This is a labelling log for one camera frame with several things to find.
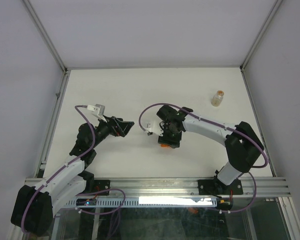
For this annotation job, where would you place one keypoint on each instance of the grey slotted cable duct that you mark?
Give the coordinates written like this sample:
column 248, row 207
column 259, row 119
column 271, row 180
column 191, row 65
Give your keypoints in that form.
column 143, row 202

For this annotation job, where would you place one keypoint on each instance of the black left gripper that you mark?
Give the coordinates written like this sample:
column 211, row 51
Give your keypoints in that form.
column 122, row 127

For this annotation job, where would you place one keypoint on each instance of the aluminium frame rail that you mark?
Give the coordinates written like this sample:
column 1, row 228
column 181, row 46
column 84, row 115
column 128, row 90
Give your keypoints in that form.
column 263, row 187

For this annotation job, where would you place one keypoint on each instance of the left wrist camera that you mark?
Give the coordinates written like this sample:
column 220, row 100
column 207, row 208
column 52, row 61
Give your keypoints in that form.
column 97, row 111

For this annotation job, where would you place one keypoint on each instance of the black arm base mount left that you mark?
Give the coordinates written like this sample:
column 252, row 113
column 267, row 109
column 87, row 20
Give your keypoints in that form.
column 97, row 185

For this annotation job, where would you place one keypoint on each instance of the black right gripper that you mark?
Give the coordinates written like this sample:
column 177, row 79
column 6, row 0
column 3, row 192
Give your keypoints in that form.
column 174, row 142

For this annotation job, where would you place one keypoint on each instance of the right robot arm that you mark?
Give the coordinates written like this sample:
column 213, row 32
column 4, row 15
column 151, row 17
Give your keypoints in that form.
column 241, row 143

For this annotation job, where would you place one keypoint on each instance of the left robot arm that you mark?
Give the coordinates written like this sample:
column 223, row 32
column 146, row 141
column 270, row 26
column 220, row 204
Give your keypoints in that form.
column 36, row 206

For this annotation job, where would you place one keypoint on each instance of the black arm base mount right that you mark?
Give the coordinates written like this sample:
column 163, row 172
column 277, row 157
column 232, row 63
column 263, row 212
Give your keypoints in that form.
column 215, row 188

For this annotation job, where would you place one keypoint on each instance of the orange pill organizer box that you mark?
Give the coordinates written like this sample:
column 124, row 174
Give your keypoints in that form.
column 165, row 146

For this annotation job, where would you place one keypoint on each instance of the clear bottle orange pills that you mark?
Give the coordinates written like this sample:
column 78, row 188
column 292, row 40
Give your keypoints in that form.
column 217, row 98

